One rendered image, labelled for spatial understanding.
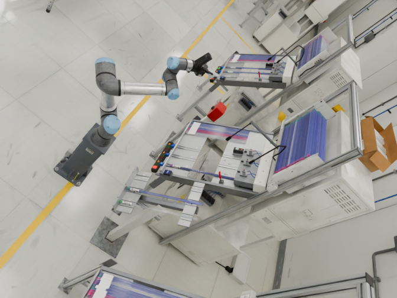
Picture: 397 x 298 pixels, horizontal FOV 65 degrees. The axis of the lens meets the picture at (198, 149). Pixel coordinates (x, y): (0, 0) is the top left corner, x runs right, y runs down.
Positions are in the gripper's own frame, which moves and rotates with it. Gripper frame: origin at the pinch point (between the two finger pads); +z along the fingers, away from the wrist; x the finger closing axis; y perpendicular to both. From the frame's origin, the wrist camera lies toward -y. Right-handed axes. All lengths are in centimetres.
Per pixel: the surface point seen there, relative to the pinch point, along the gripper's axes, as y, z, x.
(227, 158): 44, 22, 48
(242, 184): 28, 13, 74
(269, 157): 19, 38, 60
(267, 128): 97, 150, -10
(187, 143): 65, 7, 23
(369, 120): -32, 89, 59
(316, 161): -25, 19, 82
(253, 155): 27, 31, 54
